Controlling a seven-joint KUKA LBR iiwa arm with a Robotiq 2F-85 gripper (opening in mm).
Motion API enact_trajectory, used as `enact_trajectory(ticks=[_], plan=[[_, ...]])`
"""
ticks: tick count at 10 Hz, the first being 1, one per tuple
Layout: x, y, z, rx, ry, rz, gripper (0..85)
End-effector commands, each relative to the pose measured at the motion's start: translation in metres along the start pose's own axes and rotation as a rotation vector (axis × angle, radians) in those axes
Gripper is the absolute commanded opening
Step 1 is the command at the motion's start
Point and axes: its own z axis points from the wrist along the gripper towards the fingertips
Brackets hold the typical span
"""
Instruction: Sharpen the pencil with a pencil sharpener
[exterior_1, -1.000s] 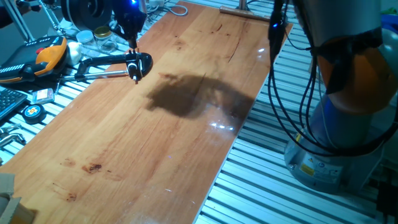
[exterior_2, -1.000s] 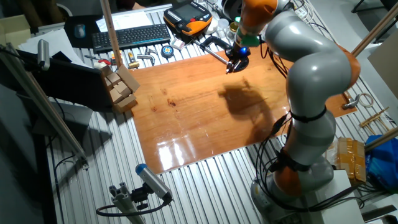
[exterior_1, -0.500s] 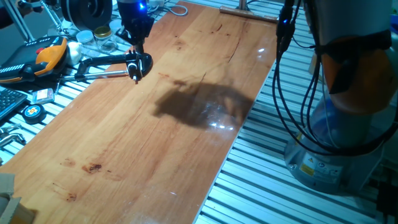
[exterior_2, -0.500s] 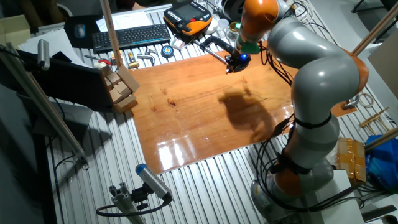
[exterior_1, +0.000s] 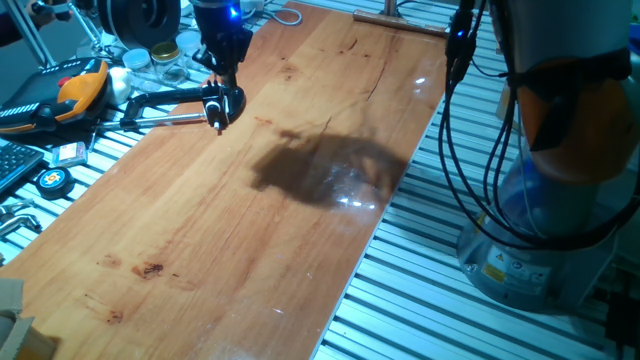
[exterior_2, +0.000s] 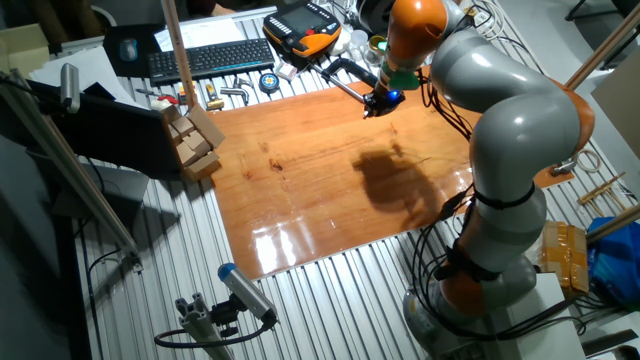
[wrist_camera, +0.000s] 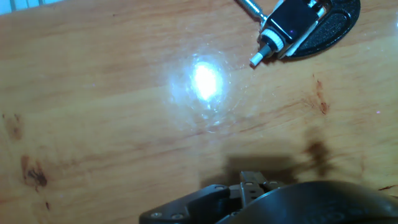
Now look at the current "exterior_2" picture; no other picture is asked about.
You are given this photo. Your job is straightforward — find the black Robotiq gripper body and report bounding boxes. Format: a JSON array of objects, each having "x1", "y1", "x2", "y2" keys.
[{"x1": 375, "y1": 87, "x2": 407, "y2": 110}]

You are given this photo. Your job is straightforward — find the green wrist flange adapter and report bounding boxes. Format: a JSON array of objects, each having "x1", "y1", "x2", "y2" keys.
[{"x1": 380, "y1": 63, "x2": 422, "y2": 92}]

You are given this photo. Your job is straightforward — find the black C-clamp steel screw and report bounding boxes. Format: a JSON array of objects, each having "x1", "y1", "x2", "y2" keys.
[{"x1": 307, "y1": 57, "x2": 380, "y2": 104}]

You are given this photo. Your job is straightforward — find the glass jar gold lid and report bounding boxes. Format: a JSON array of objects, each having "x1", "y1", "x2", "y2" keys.
[{"x1": 364, "y1": 34, "x2": 389, "y2": 67}]

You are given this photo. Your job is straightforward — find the clear jar white lid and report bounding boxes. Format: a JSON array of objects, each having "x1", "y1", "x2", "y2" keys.
[{"x1": 349, "y1": 28, "x2": 370, "y2": 62}]

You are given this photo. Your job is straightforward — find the white rounded plastic object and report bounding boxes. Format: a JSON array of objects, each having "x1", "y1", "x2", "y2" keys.
[{"x1": 329, "y1": 29, "x2": 354, "y2": 56}]

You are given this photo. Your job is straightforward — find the black round spool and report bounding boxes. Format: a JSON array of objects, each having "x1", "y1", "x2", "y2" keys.
[{"x1": 355, "y1": 0, "x2": 397, "y2": 35}]

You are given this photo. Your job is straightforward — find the small white card box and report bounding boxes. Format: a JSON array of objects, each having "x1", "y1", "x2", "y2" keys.
[{"x1": 274, "y1": 61, "x2": 300, "y2": 82}]

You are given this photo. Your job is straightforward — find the glossy wooden board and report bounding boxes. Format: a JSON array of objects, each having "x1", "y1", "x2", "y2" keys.
[{"x1": 206, "y1": 64, "x2": 575, "y2": 281}]

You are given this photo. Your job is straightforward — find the blue round tape measure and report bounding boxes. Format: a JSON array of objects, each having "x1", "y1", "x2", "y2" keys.
[{"x1": 258, "y1": 72, "x2": 281, "y2": 95}]

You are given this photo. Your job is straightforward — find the black orange teach pendant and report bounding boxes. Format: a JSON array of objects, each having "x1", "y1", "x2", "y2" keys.
[{"x1": 262, "y1": 1, "x2": 344, "y2": 66}]

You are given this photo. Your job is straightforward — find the white power strip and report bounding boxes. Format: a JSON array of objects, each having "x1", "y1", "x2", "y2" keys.
[{"x1": 462, "y1": 2, "x2": 501, "y2": 34}]

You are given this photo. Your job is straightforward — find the bent metal pipe fitting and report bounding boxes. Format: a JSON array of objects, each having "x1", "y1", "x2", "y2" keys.
[{"x1": 219, "y1": 85, "x2": 250, "y2": 106}]

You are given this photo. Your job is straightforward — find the brass fitting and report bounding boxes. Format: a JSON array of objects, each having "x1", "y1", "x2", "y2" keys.
[{"x1": 204, "y1": 83, "x2": 226, "y2": 112}]

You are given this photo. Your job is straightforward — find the cardboard flap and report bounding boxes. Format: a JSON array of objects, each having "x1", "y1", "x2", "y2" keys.
[{"x1": 187, "y1": 103, "x2": 227, "y2": 150}]

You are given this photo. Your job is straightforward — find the black computer keyboard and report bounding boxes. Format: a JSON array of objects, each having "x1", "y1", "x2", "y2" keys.
[{"x1": 146, "y1": 37, "x2": 276, "y2": 87}]

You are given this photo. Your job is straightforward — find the white paper sheets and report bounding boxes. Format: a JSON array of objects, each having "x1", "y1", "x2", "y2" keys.
[{"x1": 153, "y1": 17, "x2": 247, "y2": 53}]

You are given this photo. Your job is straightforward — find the small cardboard box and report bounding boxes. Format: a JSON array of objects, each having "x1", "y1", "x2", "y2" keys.
[
  {"x1": 170, "y1": 115, "x2": 196, "y2": 139},
  {"x1": 182, "y1": 130, "x2": 213, "y2": 158},
  {"x1": 182, "y1": 151, "x2": 222, "y2": 182}
]

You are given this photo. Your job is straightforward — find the silver metal clamp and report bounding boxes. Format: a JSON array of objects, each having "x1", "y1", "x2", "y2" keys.
[{"x1": 549, "y1": 154, "x2": 580, "y2": 177}]

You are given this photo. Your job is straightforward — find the beige tape roll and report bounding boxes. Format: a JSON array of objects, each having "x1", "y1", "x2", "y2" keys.
[{"x1": 574, "y1": 148, "x2": 603, "y2": 175}]

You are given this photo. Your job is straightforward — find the wooden sticks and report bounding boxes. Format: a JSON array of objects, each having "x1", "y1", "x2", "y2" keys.
[{"x1": 577, "y1": 171, "x2": 629, "y2": 216}]

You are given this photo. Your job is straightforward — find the grey cardboard sheet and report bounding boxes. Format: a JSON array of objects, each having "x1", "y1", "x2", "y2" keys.
[{"x1": 591, "y1": 59, "x2": 640, "y2": 161}]

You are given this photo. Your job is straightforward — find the taped cardboard parcel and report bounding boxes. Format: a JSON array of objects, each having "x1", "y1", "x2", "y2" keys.
[{"x1": 537, "y1": 221, "x2": 591, "y2": 299}]

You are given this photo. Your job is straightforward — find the dark computer mouse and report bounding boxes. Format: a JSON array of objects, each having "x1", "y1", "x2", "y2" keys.
[{"x1": 118, "y1": 37, "x2": 139, "y2": 63}]

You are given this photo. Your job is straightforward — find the black mouse pad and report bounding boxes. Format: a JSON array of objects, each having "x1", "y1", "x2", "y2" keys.
[{"x1": 102, "y1": 23, "x2": 169, "y2": 79}]

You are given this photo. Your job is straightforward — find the black flat panel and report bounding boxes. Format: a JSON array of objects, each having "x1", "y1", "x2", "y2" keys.
[{"x1": 24, "y1": 79, "x2": 182, "y2": 180}]

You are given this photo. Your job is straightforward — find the aluminium profile piece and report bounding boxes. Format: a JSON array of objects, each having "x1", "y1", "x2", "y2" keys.
[{"x1": 174, "y1": 292, "x2": 236, "y2": 360}]

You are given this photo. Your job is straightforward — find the white paper stack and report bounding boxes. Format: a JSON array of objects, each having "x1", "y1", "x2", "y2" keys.
[{"x1": 28, "y1": 45, "x2": 146, "y2": 109}]

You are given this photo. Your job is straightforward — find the blue plastic bag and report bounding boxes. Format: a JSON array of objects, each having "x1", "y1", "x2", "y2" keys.
[{"x1": 587, "y1": 215, "x2": 640, "y2": 307}]

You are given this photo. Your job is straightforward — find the beige cardboard box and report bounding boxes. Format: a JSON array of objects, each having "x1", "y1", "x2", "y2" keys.
[{"x1": 0, "y1": 23, "x2": 51, "y2": 79}]

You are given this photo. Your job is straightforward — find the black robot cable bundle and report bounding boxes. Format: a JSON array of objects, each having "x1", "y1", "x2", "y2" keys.
[{"x1": 409, "y1": 9, "x2": 586, "y2": 344}]

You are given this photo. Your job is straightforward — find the wooden post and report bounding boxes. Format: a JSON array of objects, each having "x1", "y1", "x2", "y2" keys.
[
  {"x1": 564, "y1": 2, "x2": 640, "y2": 92},
  {"x1": 160, "y1": 0, "x2": 199, "y2": 109},
  {"x1": 585, "y1": 202, "x2": 640, "y2": 246}
]

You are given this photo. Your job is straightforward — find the red handled tool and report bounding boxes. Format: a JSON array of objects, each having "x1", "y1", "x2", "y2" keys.
[{"x1": 135, "y1": 88, "x2": 180, "y2": 106}]

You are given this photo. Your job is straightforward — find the silver camera blue end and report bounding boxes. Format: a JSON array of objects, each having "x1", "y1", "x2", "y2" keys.
[{"x1": 217, "y1": 262, "x2": 279, "y2": 324}]

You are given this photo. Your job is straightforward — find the black camera bracket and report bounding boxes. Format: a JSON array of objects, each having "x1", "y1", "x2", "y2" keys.
[{"x1": 209, "y1": 293, "x2": 242, "y2": 339}]

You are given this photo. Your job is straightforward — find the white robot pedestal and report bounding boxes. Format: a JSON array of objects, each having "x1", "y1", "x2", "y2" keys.
[{"x1": 504, "y1": 272, "x2": 587, "y2": 360}]

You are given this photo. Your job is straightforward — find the black camera cable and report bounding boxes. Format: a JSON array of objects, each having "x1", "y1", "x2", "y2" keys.
[{"x1": 153, "y1": 312, "x2": 279, "y2": 350}]

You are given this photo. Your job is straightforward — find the aluminium frame bar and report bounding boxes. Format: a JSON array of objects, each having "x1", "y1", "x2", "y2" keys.
[{"x1": 0, "y1": 69, "x2": 144, "y2": 271}]

